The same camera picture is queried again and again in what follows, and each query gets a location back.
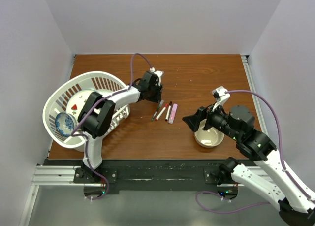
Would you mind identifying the clear pen cap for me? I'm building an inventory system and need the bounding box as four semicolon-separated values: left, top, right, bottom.
158;100;164;108

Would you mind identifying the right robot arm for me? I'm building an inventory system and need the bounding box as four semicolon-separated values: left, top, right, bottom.
182;105;315;226

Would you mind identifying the white marker black tip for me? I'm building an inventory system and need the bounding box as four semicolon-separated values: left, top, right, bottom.
165;101;172;122

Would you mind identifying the pink highlighter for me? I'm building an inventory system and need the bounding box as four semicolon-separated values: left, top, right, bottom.
168;103;178;124

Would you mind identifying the watermelon pattern plate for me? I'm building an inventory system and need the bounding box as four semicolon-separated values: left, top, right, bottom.
66;89;94;119

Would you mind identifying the beige bowl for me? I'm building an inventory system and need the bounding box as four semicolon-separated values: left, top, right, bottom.
194;120;224;148

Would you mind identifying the green pen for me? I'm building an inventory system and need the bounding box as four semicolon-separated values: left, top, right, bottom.
151;107;160;122

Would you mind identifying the black mounting base plate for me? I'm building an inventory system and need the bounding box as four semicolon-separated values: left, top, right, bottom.
73;159;248;195

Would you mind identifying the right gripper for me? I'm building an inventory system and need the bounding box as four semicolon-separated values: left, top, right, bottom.
182;99;240;140

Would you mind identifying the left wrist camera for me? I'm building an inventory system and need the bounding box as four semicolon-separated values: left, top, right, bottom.
154;70;164;86

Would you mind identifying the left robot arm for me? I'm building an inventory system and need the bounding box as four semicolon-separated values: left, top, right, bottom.
71;70;164;183

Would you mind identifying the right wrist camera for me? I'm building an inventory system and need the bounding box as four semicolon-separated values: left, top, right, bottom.
212;86;230;111

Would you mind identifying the white marker red tip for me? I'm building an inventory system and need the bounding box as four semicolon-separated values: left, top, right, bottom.
155;103;169;121

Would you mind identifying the white laundry basket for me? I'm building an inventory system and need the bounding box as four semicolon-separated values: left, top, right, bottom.
42;71;126;152

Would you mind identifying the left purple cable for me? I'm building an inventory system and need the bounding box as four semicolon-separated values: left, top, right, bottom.
70;53;156;199

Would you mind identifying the blue patterned bowl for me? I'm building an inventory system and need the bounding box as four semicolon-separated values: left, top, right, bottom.
55;112;77;137

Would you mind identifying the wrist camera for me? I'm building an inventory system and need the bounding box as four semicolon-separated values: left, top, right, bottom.
212;86;230;111
154;70;164;86

